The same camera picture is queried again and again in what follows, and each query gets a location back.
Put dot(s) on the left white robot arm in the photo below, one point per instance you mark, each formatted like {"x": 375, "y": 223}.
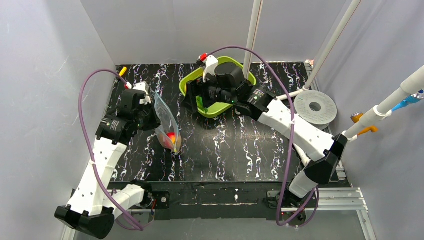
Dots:
{"x": 92, "y": 209}

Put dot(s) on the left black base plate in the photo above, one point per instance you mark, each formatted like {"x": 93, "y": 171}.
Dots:
{"x": 157, "y": 200}

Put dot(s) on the white centre pole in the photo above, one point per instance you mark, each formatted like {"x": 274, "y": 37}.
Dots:
{"x": 252, "y": 34}

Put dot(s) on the clear zip top bag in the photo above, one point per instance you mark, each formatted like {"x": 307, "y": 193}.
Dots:
{"x": 168, "y": 123}

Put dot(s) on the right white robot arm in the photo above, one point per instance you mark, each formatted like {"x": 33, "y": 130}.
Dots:
{"x": 323, "y": 149}

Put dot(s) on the aluminium rail frame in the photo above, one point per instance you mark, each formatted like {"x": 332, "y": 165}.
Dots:
{"x": 250, "y": 201}

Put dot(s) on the yellow handled screwdriver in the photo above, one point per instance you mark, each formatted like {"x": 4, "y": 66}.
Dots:
{"x": 123, "y": 71}

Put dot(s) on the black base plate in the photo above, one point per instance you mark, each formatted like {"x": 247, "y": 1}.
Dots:
{"x": 289, "y": 200}
{"x": 157, "y": 200}

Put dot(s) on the grey filament spool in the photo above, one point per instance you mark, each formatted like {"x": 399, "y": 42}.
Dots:
{"x": 316, "y": 108}

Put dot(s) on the red apple toy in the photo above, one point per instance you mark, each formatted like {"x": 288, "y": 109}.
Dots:
{"x": 172, "y": 136}

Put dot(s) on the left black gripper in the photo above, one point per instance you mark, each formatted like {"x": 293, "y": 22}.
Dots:
{"x": 151, "y": 116}

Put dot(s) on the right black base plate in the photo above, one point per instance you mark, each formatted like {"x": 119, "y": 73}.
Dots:
{"x": 289, "y": 200}

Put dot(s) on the white pvc pipe frame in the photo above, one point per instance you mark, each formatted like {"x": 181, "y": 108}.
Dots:
{"x": 382, "y": 45}

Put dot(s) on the blue handled tool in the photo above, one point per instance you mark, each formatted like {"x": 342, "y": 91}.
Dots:
{"x": 412, "y": 99}

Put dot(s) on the brown kiwi toy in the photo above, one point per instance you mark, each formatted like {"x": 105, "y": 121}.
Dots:
{"x": 164, "y": 140}

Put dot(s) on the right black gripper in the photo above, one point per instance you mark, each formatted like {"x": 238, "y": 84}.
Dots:
{"x": 197, "y": 94}

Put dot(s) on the green plastic basket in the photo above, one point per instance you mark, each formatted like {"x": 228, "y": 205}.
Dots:
{"x": 216, "y": 109}

